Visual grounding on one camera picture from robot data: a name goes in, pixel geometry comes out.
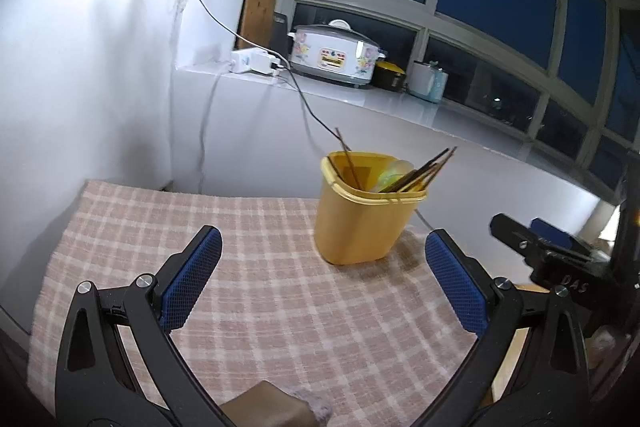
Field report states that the white power cable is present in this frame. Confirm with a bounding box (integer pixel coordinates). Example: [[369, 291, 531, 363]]
[[196, 66, 224, 194]]

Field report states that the white power strip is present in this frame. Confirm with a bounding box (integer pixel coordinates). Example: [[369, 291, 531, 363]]
[[231, 48, 281, 76]]

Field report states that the brown cardboard box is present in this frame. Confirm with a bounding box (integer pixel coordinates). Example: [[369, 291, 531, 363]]
[[219, 381, 333, 427]]

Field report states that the pink plaid cloth mat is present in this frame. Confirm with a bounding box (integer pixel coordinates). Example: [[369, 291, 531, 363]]
[[27, 181, 474, 426]]

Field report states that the white floral rice cooker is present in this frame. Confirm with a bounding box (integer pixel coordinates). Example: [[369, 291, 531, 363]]
[[288, 22, 386, 87]]

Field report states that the window frame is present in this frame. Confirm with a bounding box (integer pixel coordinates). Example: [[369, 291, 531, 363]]
[[277, 0, 639, 198]]

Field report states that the yellow plastic utensil cup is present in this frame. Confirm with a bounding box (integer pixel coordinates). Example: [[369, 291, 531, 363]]
[[314, 150, 427, 265]]

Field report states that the black yellow pot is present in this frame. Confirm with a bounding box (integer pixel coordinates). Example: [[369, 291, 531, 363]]
[[370, 60, 407, 92]]

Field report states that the green plastic spoon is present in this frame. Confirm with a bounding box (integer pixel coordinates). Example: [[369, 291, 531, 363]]
[[373, 169, 404, 192]]

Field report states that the clear plastic spoon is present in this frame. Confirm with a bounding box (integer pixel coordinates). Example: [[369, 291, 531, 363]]
[[387, 159, 414, 182]]

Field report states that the black power cable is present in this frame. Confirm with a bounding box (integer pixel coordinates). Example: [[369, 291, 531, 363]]
[[271, 63, 346, 145]]

